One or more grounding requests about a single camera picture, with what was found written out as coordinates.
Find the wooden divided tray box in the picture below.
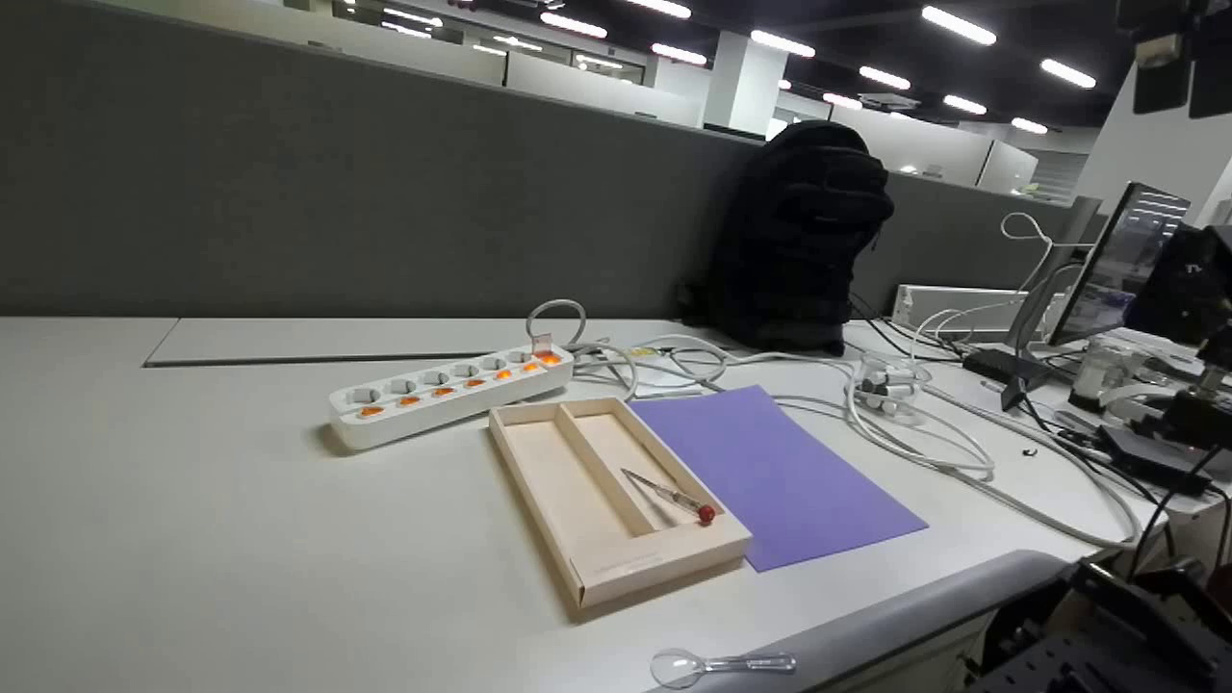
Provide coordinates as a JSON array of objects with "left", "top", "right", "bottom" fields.
[{"left": 491, "top": 399, "right": 752, "bottom": 616}]

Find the purple blue cloth mat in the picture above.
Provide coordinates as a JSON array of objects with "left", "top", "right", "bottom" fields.
[{"left": 637, "top": 390, "right": 926, "bottom": 569}]

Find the white box device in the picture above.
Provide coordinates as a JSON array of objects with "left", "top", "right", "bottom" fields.
[{"left": 890, "top": 286, "right": 1026, "bottom": 338}]

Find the white power strip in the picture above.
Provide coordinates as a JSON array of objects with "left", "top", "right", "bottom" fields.
[{"left": 326, "top": 346, "right": 573, "bottom": 450}]

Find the clear plastic spoon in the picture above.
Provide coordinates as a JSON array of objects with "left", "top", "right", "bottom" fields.
[{"left": 652, "top": 646, "right": 799, "bottom": 690}]

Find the computer monitor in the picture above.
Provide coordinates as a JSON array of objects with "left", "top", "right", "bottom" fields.
[{"left": 1053, "top": 182, "right": 1191, "bottom": 346}]

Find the white cable bundle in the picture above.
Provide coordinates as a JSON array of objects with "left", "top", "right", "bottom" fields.
[{"left": 528, "top": 296, "right": 1146, "bottom": 555}]

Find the grey partition wall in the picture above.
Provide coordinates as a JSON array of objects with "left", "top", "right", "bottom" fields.
[{"left": 0, "top": 0, "right": 1108, "bottom": 323}]

